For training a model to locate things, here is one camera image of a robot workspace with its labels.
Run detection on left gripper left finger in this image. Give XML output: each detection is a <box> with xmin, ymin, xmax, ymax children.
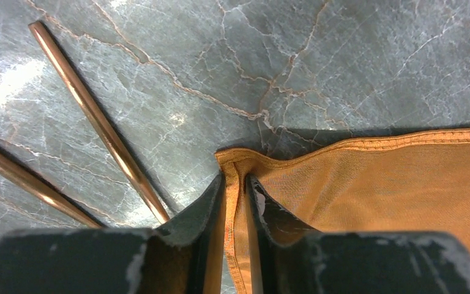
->
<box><xmin>0</xmin><ymin>175</ymin><xmax>225</xmax><ymax>293</ymax></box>

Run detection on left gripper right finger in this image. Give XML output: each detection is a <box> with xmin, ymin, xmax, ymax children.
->
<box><xmin>245</xmin><ymin>175</ymin><xmax>470</xmax><ymax>293</ymax></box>

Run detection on orange cloth napkin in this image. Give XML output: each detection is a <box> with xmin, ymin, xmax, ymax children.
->
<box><xmin>215</xmin><ymin>129</ymin><xmax>470</xmax><ymax>293</ymax></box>

